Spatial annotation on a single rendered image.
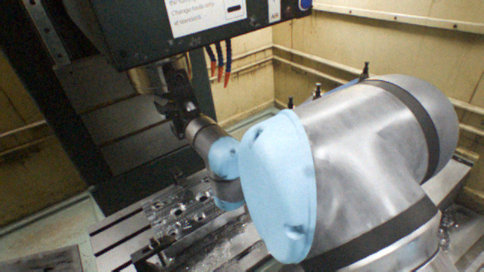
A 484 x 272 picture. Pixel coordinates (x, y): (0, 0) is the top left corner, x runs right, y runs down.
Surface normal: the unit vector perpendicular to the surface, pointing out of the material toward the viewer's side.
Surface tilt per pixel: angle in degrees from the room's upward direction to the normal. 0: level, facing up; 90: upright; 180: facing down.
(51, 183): 90
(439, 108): 38
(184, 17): 90
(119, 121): 90
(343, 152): 33
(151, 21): 90
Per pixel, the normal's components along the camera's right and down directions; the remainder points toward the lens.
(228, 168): 0.55, 0.47
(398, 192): 0.22, -0.46
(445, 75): -0.83, 0.40
